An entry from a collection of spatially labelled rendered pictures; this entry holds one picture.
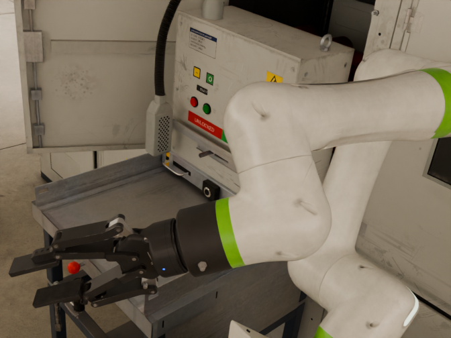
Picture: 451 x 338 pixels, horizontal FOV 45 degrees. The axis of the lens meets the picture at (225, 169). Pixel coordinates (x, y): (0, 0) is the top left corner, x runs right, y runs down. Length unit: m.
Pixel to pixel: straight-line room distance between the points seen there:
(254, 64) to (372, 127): 0.72
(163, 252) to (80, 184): 1.08
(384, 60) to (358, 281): 0.42
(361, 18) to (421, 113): 1.41
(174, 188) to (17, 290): 1.17
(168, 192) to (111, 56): 0.50
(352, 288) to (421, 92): 0.39
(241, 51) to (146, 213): 0.56
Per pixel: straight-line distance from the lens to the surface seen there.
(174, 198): 1.76
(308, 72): 1.42
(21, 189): 3.44
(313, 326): 1.99
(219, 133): 1.65
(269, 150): 0.68
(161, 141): 1.75
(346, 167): 1.11
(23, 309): 2.64
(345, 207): 1.12
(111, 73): 1.95
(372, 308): 1.05
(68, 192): 1.76
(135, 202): 1.73
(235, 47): 1.53
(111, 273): 0.79
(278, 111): 0.69
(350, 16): 2.30
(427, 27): 1.40
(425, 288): 1.61
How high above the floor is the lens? 1.80
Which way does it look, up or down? 29 degrees down
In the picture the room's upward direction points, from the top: 6 degrees clockwise
